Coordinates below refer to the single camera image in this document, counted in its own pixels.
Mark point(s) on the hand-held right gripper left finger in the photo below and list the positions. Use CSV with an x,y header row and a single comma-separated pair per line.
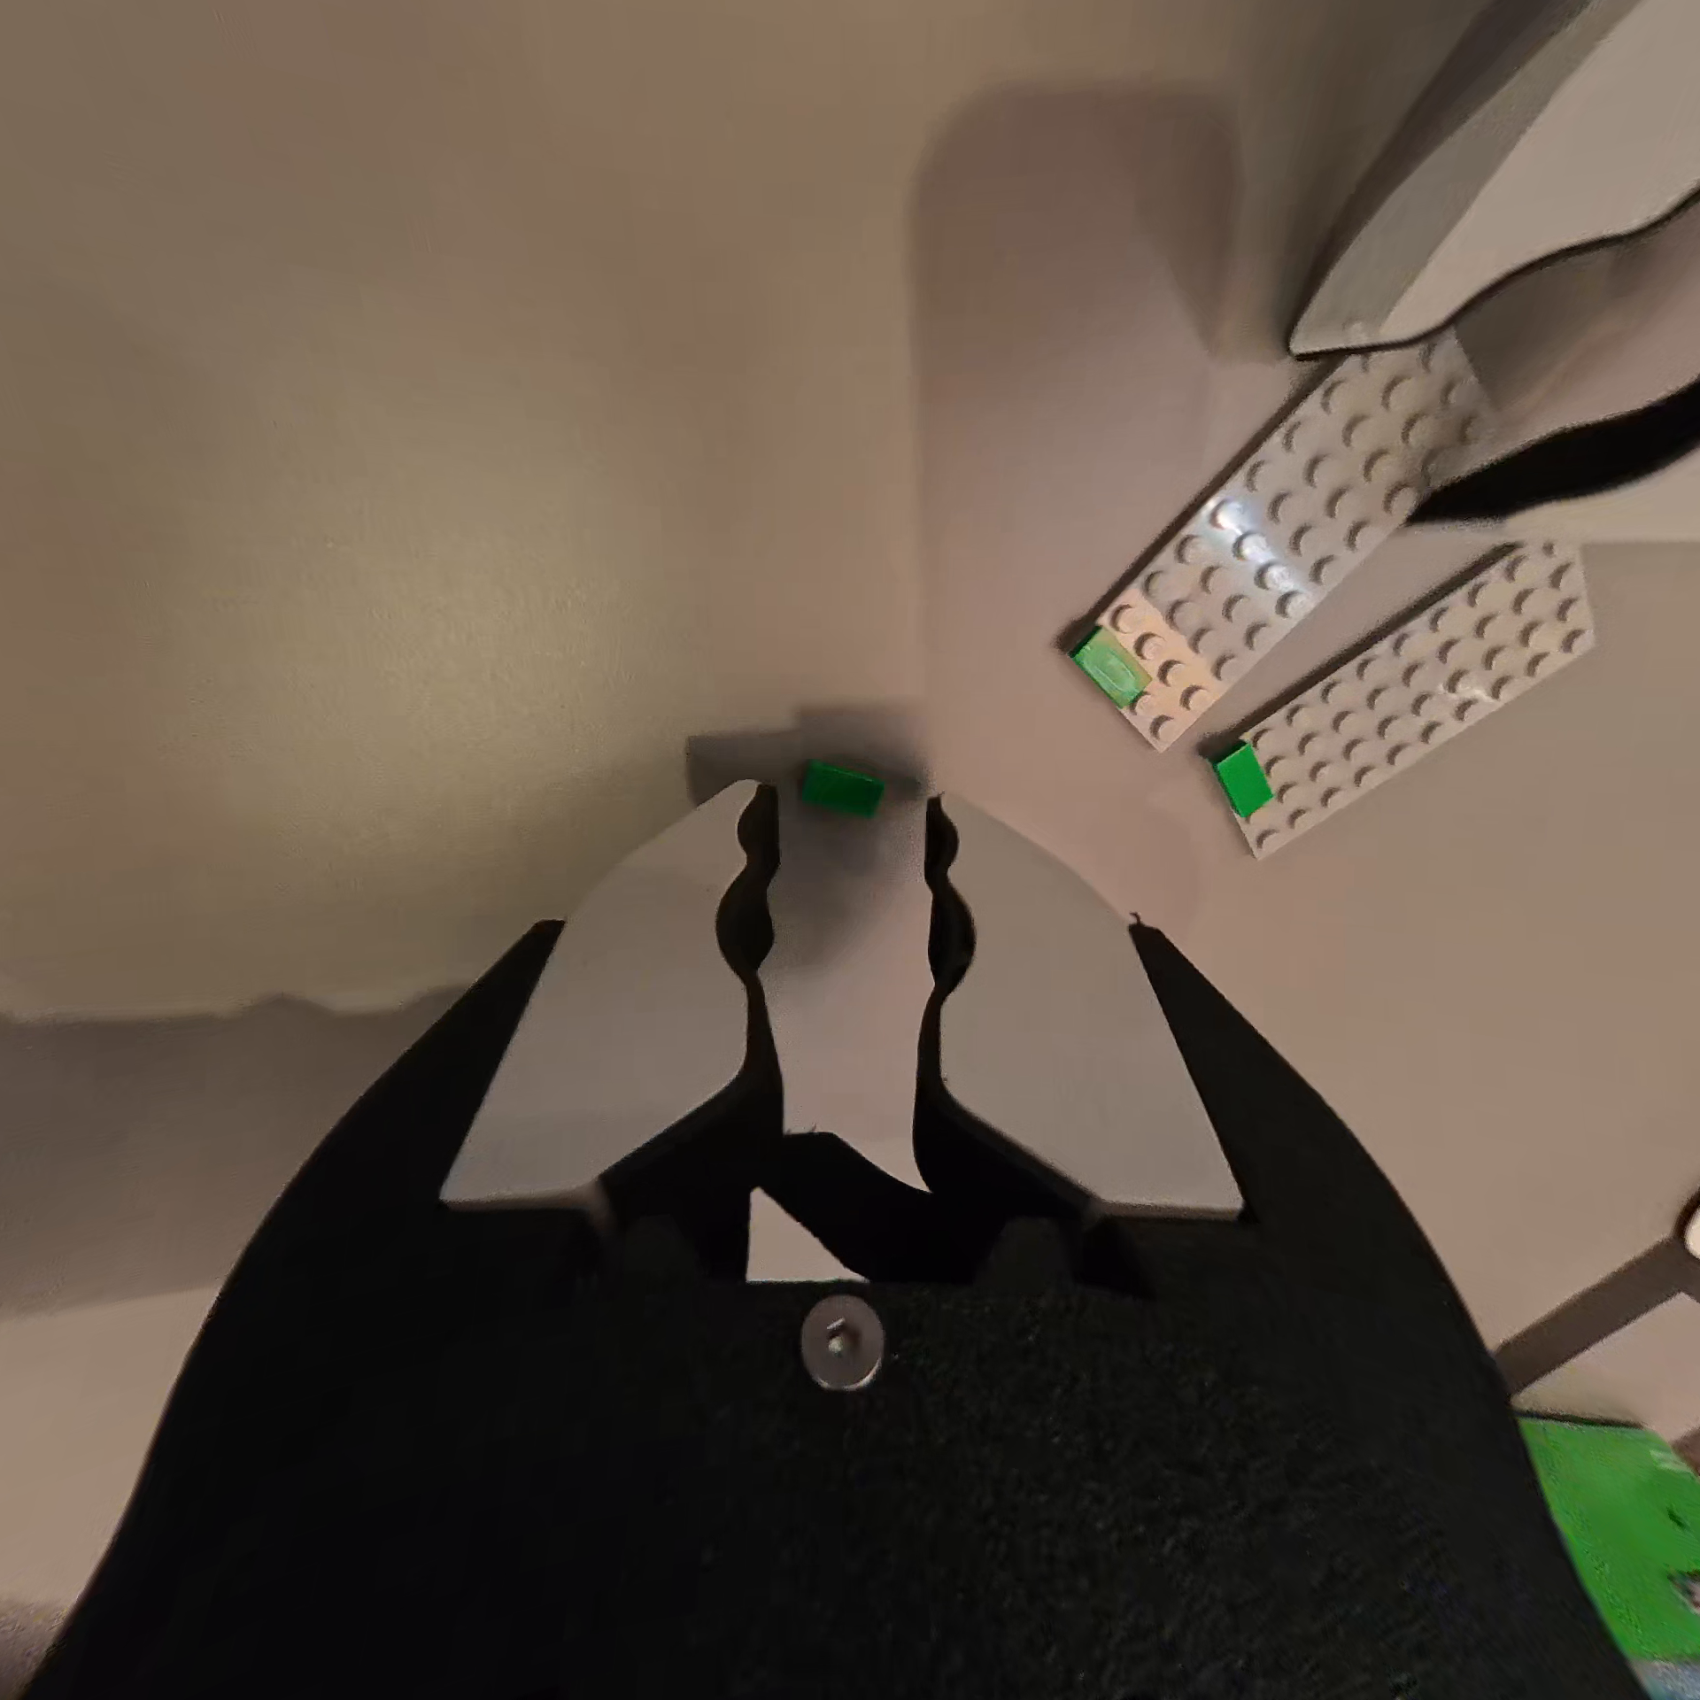
x,y
626,1050

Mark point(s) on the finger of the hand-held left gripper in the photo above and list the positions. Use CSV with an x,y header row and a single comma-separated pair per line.
x,y
1489,145
1593,345

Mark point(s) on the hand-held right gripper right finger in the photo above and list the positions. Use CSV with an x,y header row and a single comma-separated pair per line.
x,y
1062,1050

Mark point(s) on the small green building brick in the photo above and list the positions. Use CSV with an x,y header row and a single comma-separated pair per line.
x,y
841,790
1243,783
1110,666

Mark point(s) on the grey studded building plate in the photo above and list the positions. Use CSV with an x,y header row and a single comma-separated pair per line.
x,y
1408,690
1273,557

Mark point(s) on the white round object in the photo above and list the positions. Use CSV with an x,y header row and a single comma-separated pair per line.
x,y
1690,1225

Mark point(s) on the green printed box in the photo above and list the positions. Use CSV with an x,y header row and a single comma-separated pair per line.
x,y
1613,1528

